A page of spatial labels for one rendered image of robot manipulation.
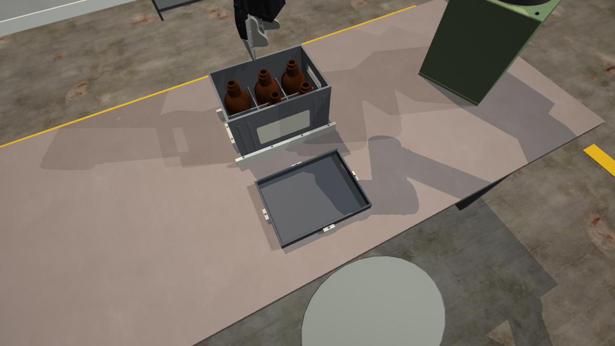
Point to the brown bottle with blue label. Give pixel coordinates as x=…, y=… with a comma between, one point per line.
x=275, y=98

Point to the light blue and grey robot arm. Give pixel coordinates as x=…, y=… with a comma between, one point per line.
x=525, y=2

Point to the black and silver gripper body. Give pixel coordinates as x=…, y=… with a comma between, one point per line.
x=267, y=10

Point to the dark grey divided crate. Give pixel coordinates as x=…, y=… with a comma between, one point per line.
x=261, y=126

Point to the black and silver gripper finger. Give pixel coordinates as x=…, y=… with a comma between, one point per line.
x=264, y=26
x=249, y=32

